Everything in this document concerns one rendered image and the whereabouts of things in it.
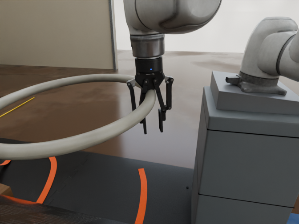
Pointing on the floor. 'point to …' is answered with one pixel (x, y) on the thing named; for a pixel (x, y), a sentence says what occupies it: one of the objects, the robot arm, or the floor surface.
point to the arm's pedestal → (244, 166)
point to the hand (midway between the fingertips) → (152, 122)
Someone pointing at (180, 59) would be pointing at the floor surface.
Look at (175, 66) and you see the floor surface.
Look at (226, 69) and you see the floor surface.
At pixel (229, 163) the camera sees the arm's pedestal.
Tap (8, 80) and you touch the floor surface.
